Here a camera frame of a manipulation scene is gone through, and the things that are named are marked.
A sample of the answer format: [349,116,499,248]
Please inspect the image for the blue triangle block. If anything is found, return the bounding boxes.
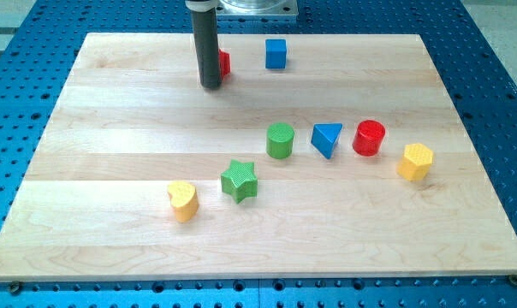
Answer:
[311,123,343,159]

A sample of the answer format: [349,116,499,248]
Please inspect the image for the green cylinder block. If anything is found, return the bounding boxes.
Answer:
[266,122,294,159]

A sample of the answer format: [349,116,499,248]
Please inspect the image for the green star block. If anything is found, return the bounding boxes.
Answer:
[221,159,258,204]

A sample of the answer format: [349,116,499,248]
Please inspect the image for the light wooden board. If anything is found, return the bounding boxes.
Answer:
[0,33,517,281]

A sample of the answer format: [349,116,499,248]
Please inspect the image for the yellow heart block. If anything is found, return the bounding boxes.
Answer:
[168,181,199,222]

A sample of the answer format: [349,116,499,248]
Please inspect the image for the red block behind rod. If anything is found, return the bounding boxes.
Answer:
[218,50,231,79]

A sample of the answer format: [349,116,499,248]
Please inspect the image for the blue cube block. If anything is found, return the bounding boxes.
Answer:
[265,38,287,69]

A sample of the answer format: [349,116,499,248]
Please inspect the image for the red cylinder block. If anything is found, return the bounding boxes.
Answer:
[352,120,386,157]

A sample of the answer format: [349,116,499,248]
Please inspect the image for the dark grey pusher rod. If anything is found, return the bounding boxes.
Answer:
[191,9,222,90]

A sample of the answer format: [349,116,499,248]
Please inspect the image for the yellow hexagon block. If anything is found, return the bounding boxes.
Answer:
[396,143,434,181]

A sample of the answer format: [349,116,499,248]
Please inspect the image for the left board corner screw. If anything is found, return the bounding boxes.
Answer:
[6,281,24,296]

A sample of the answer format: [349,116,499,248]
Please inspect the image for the board corner screw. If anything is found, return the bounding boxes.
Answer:
[507,275,517,287]
[6,281,24,296]

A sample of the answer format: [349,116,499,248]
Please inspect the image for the right board corner screw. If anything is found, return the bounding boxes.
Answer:
[507,275,517,287]

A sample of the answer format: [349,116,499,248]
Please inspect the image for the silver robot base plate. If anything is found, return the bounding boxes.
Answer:
[216,0,299,21]

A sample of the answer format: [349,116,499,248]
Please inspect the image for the white rod mount collar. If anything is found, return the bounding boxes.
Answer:
[185,0,219,13]

